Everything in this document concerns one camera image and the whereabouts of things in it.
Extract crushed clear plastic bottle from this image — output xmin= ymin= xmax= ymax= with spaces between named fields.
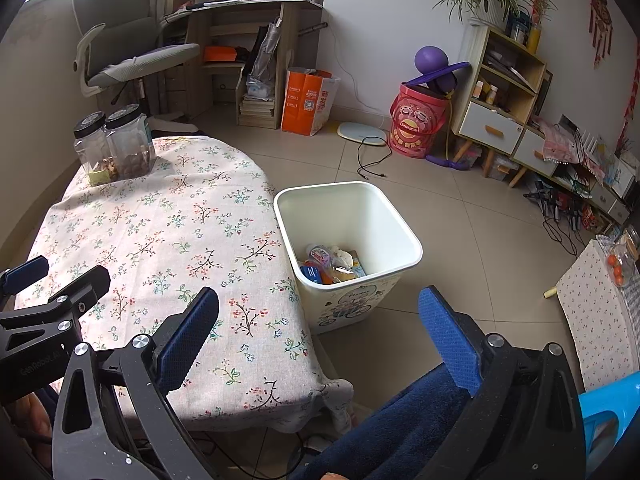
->
xmin=305 ymin=242 xmax=336 ymax=269

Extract purple plastic floor toy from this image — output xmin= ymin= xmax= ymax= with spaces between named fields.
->
xmin=425 ymin=152 xmax=483 ymax=172

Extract black cable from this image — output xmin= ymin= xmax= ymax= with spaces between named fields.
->
xmin=356 ymin=132 xmax=396 ymax=181

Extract tall wooden cabinet white drawer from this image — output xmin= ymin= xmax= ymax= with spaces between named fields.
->
xmin=452 ymin=25 xmax=548 ymax=176

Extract clear container of orange fruits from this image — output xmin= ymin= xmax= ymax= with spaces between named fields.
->
xmin=605 ymin=225 xmax=640 ymax=288

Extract white bathroom scale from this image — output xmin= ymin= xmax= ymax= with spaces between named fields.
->
xmin=336 ymin=121 xmax=388 ymax=147

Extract purple bounce ball toy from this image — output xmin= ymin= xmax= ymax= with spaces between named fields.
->
xmin=406 ymin=46 xmax=472 ymax=96

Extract low wooden cabinet white drawer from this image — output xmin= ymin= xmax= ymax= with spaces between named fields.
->
xmin=510 ymin=120 xmax=631 ymax=223

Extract orange white paper bag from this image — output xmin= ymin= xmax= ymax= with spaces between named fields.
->
xmin=280 ymin=66 xmax=341 ymax=137

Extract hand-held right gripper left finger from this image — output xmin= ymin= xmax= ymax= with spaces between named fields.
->
xmin=51 ymin=286 xmax=221 ymax=480

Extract red printed bucket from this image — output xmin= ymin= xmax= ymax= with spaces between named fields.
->
xmin=389 ymin=81 xmax=451 ymax=160

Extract grey office chair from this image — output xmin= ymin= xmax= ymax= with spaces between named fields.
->
xmin=71 ymin=0 xmax=201 ymax=133

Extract pink cloth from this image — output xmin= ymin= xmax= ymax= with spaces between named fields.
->
xmin=537 ymin=122 xmax=601 ymax=168

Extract red hanging wall ornament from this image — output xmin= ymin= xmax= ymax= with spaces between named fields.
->
xmin=589 ymin=0 xmax=615 ymax=68

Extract white plastic trash bin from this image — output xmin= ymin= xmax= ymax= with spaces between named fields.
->
xmin=273 ymin=181 xmax=424 ymax=336

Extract clear plastic storage box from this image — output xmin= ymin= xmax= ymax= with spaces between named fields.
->
xmin=487 ymin=155 xmax=521 ymax=182

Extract clear jar black lid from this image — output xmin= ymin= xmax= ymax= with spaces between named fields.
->
xmin=74 ymin=111 xmax=121 ymax=187

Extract blue plastic stool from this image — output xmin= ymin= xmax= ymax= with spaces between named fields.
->
xmin=577 ymin=370 xmax=640 ymax=480

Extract floral tablecloth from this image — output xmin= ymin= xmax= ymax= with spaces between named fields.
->
xmin=14 ymin=134 xmax=353 ymax=433

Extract person's navy trouser leg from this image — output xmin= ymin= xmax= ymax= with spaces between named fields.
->
xmin=292 ymin=364 xmax=481 ymax=480

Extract tangle of black cables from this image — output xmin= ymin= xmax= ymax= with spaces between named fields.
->
xmin=522 ymin=180 xmax=591 ymax=256

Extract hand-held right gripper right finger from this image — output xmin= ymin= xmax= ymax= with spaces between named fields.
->
xmin=417 ymin=286 xmax=587 ymax=480

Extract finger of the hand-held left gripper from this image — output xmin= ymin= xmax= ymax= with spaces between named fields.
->
xmin=0 ymin=265 xmax=112 ymax=349
xmin=0 ymin=255 xmax=50 ymax=296

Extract clear jar teal label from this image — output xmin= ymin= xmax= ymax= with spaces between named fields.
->
xmin=105 ymin=104 xmax=156 ymax=179

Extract cherry print tablecloth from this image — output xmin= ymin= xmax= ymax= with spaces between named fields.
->
xmin=544 ymin=240 xmax=640 ymax=391

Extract grey plastic bag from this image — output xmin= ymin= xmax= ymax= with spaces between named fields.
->
xmin=245 ymin=17 xmax=283 ymax=101

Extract stack of books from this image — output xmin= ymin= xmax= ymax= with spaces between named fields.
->
xmin=237 ymin=95 xmax=278 ymax=128

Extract wooden computer desk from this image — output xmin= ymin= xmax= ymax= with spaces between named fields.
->
xmin=160 ymin=0 xmax=331 ymax=131

